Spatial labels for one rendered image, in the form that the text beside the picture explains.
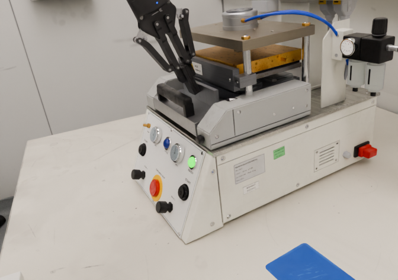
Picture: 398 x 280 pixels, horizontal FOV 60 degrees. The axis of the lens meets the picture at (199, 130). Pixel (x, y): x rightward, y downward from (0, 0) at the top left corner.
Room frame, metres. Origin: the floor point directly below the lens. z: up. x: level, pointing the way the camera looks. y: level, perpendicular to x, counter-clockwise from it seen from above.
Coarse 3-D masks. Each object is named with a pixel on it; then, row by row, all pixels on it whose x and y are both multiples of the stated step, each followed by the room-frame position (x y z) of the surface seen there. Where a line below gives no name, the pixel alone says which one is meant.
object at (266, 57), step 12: (216, 48) 0.86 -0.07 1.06; (264, 48) 0.79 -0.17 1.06; (276, 48) 0.78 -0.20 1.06; (288, 48) 0.76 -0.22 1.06; (216, 60) 0.74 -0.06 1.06; (228, 60) 0.72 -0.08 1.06; (240, 60) 0.71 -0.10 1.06; (252, 60) 0.69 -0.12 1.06; (264, 60) 0.70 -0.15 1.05; (276, 60) 0.72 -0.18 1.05; (288, 60) 0.73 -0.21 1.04; (240, 72) 0.68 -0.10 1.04; (264, 72) 0.70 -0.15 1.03; (276, 72) 0.72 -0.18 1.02
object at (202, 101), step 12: (204, 84) 0.73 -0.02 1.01; (156, 96) 0.81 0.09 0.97; (192, 96) 0.78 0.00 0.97; (204, 96) 0.72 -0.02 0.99; (216, 96) 0.68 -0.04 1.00; (156, 108) 0.80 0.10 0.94; (168, 108) 0.73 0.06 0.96; (180, 108) 0.71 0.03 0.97; (204, 108) 0.69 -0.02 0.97; (180, 120) 0.68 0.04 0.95; (192, 120) 0.63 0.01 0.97; (192, 132) 0.63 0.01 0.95
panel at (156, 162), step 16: (144, 128) 0.84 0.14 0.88; (144, 144) 0.81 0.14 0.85; (160, 144) 0.74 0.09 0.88; (192, 144) 0.63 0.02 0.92; (144, 160) 0.79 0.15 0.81; (160, 160) 0.72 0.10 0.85; (160, 176) 0.69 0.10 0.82; (176, 176) 0.63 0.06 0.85; (192, 176) 0.59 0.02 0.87; (160, 192) 0.67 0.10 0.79; (176, 192) 0.61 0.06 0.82; (192, 192) 0.57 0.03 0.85; (176, 208) 0.59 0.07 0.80; (176, 224) 0.57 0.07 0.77
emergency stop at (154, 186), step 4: (152, 180) 0.70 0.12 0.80; (156, 180) 0.69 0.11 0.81; (152, 184) 0.69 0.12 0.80; (156, 184) 0.68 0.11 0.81; (152, 188) 0.69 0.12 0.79; (156, 188) 0.67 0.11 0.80; (152, 192) 0.68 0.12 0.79; (156, 192) 0.67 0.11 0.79; (152, 196) 0.68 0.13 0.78; (156, 196) 0.67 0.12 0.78
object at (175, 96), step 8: (160, 88) 0.76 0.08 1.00; (168, 88) 0.74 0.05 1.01; (160, 96) 0.78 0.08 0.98; (168, 96) 0.72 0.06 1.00; (176, 96) 0.68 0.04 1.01; (184, 96) 0.67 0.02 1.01; (176, 104) 0.69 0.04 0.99; (184, 104) 0.65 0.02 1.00; (192, 104) 0.66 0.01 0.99; (184, 112) 0.66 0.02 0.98; (192, 112) 0.66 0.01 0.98
